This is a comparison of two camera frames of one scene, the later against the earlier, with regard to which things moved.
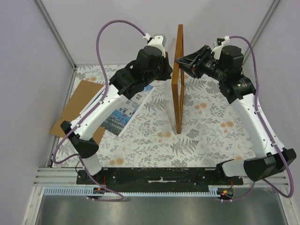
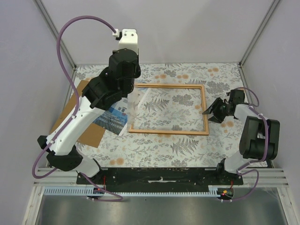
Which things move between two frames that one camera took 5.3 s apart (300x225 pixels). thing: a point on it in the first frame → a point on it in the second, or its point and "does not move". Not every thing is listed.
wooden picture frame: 177,84 → 131,123
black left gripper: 165,62 → 138,71
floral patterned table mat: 213,130 does not move
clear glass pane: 168,115 → 166,108
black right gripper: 195,70 → 217,103
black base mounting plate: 157,178 does not move
